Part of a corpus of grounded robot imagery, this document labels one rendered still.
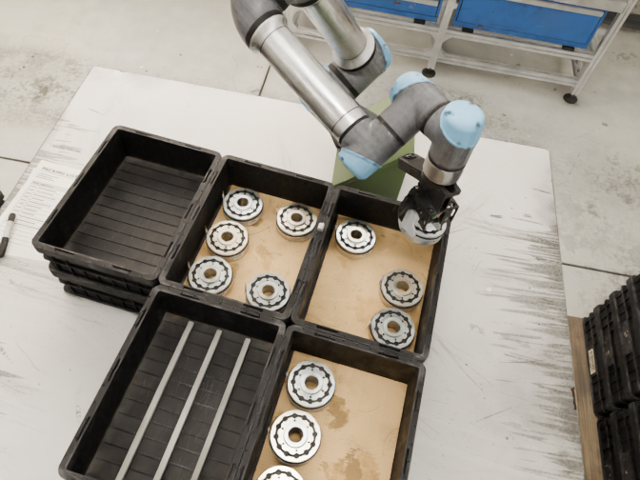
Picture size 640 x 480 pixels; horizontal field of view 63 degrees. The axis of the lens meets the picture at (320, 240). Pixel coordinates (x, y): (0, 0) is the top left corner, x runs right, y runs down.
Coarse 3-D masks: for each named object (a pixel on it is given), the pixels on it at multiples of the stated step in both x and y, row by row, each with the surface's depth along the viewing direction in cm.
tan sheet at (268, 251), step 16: (272, 208) 139; (256, 224) 136; (272, 224) 136; (256, 240) 133; (272, 240) 134; (256, 256) 130; (272, 256) 131; (288, 256) 131; (240, 272) 128; (256, 272) 128; (272, 272) 128; (288, 272) 129; (240, 288) 125
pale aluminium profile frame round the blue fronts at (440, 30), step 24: (552, 0) 256; (576, 0) 254; (600, 0) 252; (288, 24) 293; (384, 24) 283; (408, 24) 281; (432, 24) 281; (408, 48) 295; (432, 48) 291; (528, 48) 281; (552, 48) 279; (576, 48) 310; (600, 48) 274; (432, 72) 304; (504, 72) 295; (528, 72) 293; (552, 72) 294; (576, 72) 297
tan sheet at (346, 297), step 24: (384, 240) 137; (408, 240) 137; (336, 264) 131; (360, 264) 132; (384, 264) 132; (408, 264) 133; (336, 288) 128; (360, 288) 128; (312, 312) 123; (336, 312) 124; (360, 312) 124; (408, 312) 125; (360, 336) 121
